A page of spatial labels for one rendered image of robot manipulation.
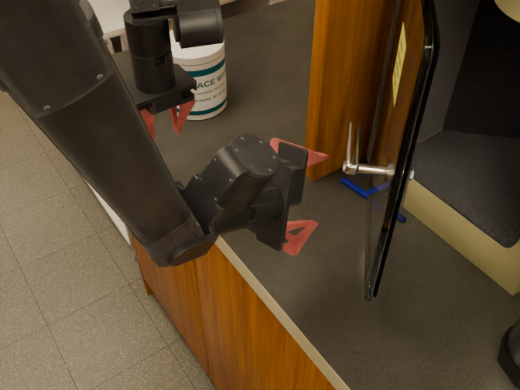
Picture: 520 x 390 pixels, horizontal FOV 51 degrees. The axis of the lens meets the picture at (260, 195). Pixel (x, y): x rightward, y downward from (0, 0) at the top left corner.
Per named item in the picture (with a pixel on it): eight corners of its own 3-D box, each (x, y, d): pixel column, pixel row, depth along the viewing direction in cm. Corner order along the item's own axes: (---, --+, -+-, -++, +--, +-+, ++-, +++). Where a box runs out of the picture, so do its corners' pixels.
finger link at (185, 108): (200, 138, 84) (195, 87, 78) (159, 155, 81) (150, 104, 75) (179, 117, 88) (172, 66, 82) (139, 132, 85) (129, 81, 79)
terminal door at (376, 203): (372, 163, 96) (419, -78, 68) (369, 307, 74) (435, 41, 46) (367, 162, 96) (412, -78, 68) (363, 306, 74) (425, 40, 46)
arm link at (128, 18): (119, 0, 71) (123, 19, 67) (172, -6, 72) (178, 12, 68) (128, 47, 76) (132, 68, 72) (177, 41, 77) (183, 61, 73)
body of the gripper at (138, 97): (199, 93, 79) (194, 46, 74) (135, 116, 75) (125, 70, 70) (177, 73, 83) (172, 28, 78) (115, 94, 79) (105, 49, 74)
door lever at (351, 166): (387, 136, 69) (391, 120, 68) (387, 186, 63) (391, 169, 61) (345, 132, 70) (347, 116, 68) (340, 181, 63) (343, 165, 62)
